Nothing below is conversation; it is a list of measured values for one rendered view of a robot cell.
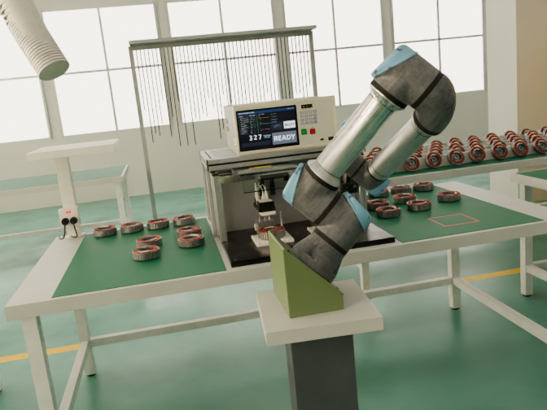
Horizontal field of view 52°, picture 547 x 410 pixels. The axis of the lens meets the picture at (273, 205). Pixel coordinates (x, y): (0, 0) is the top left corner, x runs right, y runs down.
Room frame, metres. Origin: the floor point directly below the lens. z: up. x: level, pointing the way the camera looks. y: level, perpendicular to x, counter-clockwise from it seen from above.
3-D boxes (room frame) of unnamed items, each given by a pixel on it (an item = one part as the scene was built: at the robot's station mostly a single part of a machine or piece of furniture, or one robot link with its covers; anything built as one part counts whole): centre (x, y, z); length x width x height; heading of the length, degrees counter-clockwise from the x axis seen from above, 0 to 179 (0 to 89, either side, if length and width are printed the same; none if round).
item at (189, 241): (2.37, 0.37, 0.77); 0.11 x 0.11 x 0.04
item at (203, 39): (5.84, 0.33, 0.96); 1.84 x 0.50 x 1.93; 100
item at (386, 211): (2.52, -0.52, 0.77); 0.11 x 0.11 x 0.04
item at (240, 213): (2.51, -0.06, 0.92); 0.66 x 0.01 x 0.30; 100
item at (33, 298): (2.50, -0.06, 0.72); 2.20 x 1.01 x 0.05; 100
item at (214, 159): (2.58, -0.04, 1.09); 0.68 x 0.44 x 0.05; 100
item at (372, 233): (2.28, -0.10, 0.76); 0.64 x 0.47 x 0.02; 100
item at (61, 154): (2.67, 0.89, 0.98); 0.37 x 0.35 x 0.46; 100
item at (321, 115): (2.58, -0.06, 1.22); 0.44 x 0.39 x 0.20; 100
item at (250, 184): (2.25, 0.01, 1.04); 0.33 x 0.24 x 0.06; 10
